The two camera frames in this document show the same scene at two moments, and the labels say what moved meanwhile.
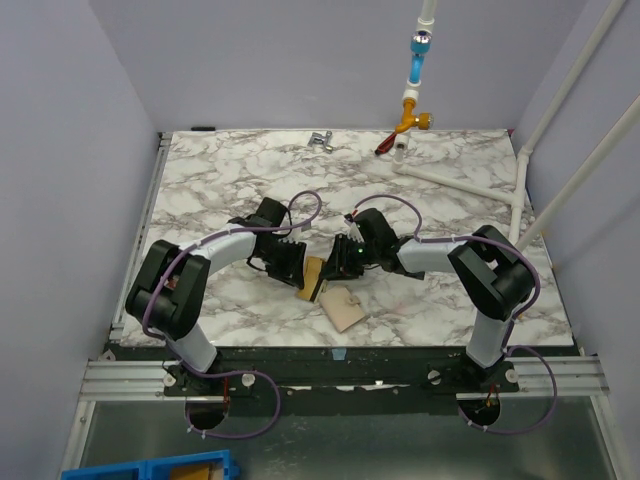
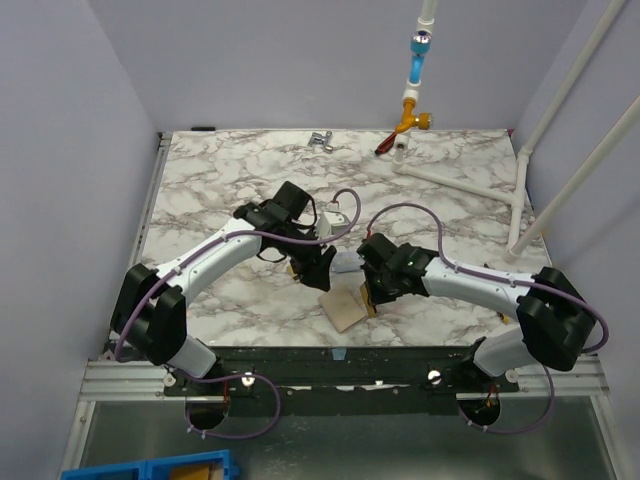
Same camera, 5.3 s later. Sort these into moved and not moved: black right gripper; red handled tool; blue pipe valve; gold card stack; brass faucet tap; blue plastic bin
Moved: gold card stack; black right gripper
Not moved: brass faucet tap; blue plastic bin; blue pipe valve; red handled tool
